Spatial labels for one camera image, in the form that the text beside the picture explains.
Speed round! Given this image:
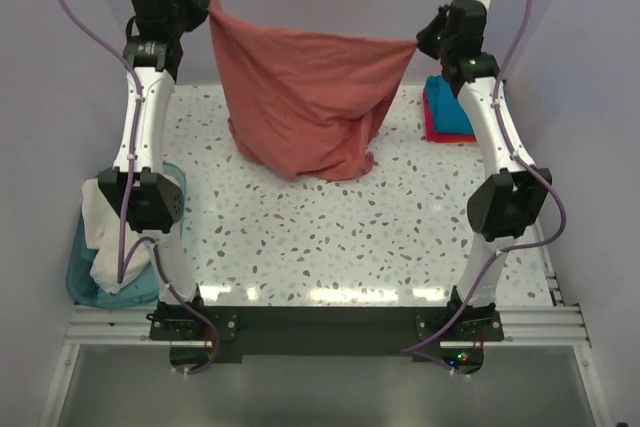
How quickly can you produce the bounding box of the salmon pink t shirt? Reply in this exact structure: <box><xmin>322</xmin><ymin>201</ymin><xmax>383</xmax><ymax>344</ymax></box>
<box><xmin>208</xmin><ymin>0</ymin><xmax>416</xmax><ymax>181</ymax></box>

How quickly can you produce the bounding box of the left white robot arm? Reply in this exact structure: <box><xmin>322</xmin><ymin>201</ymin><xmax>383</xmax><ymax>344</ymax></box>
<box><xmin>98</xmin><ymin>0</ymin><xmax>209</xmax><ymax>304</ymax></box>

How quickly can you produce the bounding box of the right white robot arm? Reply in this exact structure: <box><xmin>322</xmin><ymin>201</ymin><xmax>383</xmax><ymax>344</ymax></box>
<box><xmin>417</xmin><ymin>0</ymin><xmax>552</xmax><ymax>308</ymax></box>

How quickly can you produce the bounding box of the folded blue t shirt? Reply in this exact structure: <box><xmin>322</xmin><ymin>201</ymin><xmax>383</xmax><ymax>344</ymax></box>
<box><xmin>423</xmin><ymin>75</ymin><xmax>475</xmax><ymax>136</ymax></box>

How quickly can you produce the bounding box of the folded magenta t shirt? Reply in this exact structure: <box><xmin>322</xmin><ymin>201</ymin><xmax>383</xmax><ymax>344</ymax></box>
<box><xmin>422</xmin><ymin>91</ymin><xmax>476</xmax><ymax>144</ymax></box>

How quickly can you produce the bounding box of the cream white t shirt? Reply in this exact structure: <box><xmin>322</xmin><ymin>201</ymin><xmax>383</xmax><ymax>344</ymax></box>
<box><xmin>81</xmin><ymin>179</ymin><xmax>149</xmax><ymax>294</ymax></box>

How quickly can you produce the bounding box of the teal plastic basket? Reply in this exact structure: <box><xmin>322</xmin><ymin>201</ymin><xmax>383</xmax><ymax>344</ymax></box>
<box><xmin>66</xmin><ymin>161</ymin><xmax>189</xmax><ymax>307</ymax></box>

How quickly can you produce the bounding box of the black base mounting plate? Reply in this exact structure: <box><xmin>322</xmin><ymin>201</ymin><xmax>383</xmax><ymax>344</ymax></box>
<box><xmin>146</xmin><ymin>301</ymin><xmax>505</xmax><ymax>373</ymax></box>

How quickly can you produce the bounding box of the aluminium frame rail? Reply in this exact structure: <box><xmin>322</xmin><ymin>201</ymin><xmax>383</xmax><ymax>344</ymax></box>
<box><xmin>40</xmin><ymin>306</ymin><xmax>613</xmax><ymax>426</ymax></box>

